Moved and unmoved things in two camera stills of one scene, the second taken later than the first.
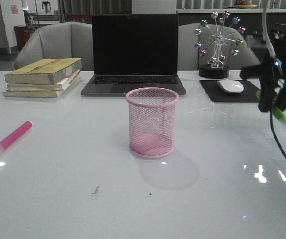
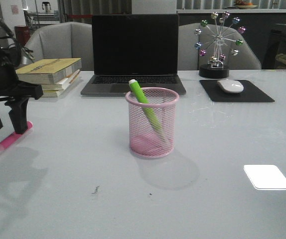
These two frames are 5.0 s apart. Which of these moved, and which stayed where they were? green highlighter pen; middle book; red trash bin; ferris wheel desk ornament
Moved: green highlighter pen
Stayed: ferris wheel desk ornament; middle book; red trash bin
